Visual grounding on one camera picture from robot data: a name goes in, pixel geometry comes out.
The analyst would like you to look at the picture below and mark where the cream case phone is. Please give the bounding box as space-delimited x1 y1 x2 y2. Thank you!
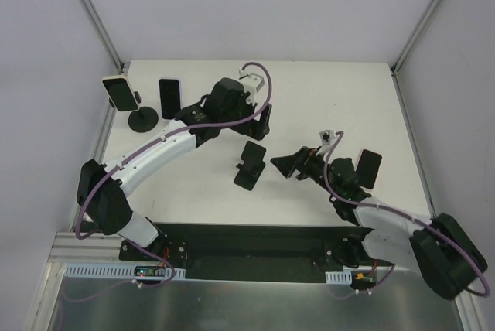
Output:
102 75 139 112

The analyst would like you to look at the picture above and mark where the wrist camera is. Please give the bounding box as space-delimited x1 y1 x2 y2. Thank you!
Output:
319 130 342 151
238 68 265 106

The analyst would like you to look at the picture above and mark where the lilac case phone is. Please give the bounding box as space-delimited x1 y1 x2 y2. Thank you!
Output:
159 78 182 120

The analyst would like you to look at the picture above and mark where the purple cable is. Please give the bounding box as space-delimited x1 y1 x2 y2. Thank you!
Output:
323 131 490 297
75 62 274 240

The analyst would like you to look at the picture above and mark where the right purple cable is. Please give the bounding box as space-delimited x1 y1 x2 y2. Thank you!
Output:
323 131 490 297

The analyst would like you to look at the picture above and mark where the aluminium frame post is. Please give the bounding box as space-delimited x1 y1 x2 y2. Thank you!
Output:
79 0 125 73
391 0 444 77

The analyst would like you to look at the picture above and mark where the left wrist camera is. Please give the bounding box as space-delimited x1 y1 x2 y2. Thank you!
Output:
238 68 265 106

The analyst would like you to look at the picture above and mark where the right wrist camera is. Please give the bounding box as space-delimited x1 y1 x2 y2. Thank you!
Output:
319 130 342 151

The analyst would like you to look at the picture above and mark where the black clamp phone stand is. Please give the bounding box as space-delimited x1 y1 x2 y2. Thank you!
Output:
109 91 159 133

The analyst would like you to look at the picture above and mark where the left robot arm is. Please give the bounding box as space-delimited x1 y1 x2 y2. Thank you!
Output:
77 71 271 261

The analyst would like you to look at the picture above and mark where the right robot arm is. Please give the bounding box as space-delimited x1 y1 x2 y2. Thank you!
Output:
271 147 490 300

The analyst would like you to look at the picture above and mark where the black folding phone stand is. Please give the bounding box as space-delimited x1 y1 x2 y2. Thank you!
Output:
234 141 266 191

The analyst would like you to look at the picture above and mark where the pink case phone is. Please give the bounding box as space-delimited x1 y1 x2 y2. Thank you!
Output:
356 149 383 189

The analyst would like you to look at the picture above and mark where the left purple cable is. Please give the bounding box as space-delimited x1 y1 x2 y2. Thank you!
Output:
75 62 274 240

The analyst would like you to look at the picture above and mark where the left aluminium frame post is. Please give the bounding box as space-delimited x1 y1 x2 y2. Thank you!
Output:
79 0 125 73

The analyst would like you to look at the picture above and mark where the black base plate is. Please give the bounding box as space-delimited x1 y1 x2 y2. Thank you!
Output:
118 222 399 282

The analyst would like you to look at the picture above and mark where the right aluminium frame post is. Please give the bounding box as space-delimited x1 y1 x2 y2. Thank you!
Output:
391 0 444 77

